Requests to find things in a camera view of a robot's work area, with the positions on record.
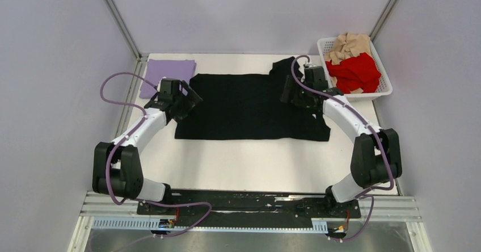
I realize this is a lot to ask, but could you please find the black t shirt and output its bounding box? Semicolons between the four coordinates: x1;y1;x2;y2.
175;57;330;142

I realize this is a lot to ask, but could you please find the folded purple t shirt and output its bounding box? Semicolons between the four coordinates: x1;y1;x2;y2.
145;60;197;85

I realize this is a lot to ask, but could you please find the white plastic basket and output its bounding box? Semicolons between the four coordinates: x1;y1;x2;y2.
317;32;393;102

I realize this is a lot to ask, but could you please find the white slotted cable duct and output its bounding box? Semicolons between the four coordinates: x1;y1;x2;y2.
92;216;328;234

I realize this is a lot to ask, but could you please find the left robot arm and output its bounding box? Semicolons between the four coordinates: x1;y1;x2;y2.
92;78;202;214

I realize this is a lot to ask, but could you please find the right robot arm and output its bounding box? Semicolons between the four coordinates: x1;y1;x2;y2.
281;65;402;217

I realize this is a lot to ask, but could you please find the right aluminium frame post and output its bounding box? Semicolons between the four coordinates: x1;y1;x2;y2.
370;0;399;42

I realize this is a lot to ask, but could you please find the beige t shirt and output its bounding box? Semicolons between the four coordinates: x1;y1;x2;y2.
324;32;372;86

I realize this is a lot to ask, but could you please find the aluminium frame post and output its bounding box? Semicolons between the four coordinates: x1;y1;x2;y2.
103;0;142;61
370;0;399;42

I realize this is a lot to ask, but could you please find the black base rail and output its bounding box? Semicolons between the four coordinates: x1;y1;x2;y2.
137;189;361;229

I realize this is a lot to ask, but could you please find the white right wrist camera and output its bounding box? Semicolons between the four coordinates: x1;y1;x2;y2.
303;62;315;69

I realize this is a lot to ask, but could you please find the red t shirt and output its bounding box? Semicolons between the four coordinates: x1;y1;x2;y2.
326;53;381;94

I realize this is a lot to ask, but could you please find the left aluminium frame post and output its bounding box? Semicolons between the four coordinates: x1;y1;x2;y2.
103;0;142;61

